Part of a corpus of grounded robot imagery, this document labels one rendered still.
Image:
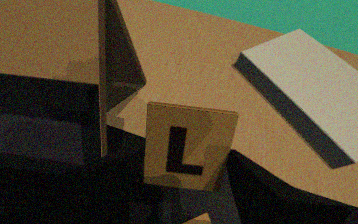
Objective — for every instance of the beige flat rectangular slab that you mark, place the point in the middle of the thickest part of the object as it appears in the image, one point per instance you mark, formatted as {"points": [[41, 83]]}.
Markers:
{"points": [[314, 88]]}

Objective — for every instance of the tan letter tile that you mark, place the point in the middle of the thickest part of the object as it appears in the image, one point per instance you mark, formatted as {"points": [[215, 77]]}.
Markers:
{"points": [[201, 219], [187, 146]]}

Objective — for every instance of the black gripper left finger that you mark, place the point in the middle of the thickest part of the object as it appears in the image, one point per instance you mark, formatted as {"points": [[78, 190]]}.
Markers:
{"points": [[96, 193]]}

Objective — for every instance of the tan cardboard board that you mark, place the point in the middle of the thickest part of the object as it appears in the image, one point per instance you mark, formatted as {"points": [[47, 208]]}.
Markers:
{"points": [[55, 58]]}

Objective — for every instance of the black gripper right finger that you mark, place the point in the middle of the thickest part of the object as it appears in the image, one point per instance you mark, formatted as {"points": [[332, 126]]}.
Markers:
{"points": [[262, 198]]}

